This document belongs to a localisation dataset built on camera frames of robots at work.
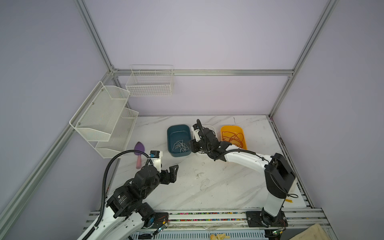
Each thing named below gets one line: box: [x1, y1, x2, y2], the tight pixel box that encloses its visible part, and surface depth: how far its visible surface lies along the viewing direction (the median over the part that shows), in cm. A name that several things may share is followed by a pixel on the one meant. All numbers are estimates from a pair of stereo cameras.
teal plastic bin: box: [167, 124, 192, 157], surface depth 103 cm
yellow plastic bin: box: [220, 125, 248, 150], surface depth 107 cm
